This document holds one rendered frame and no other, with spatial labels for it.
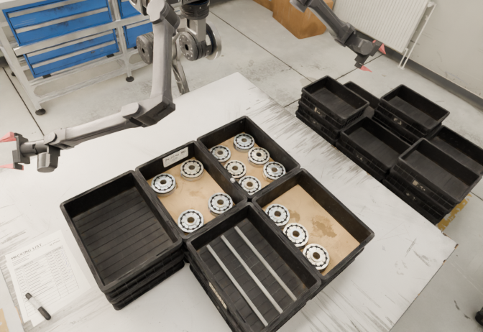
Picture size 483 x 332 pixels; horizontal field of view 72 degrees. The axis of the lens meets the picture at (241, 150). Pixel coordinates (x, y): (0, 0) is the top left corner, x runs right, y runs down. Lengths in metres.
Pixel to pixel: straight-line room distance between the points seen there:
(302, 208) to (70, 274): 0.97
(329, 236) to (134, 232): 0.78
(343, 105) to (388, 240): 1.21
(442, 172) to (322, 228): 1.19
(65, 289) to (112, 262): 0.23
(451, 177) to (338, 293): 1.25
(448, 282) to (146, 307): 1.92
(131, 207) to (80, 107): 1.92
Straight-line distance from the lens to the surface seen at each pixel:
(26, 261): 1.62
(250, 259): 1.32
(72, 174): 1.79
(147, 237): 1.37
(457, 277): 2.69
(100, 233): 1.42
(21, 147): 1.46
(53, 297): 1.51
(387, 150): 2.53
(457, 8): 3.98
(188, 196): 1.44
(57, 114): 3.25
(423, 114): 2.80
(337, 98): 2.62
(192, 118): 1.94
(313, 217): 1.45
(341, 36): 1.51
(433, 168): 2.42
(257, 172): 1.53
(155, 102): 1.09
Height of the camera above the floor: 2.03
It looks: 48 degrees down
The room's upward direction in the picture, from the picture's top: 7 degrees clockwise
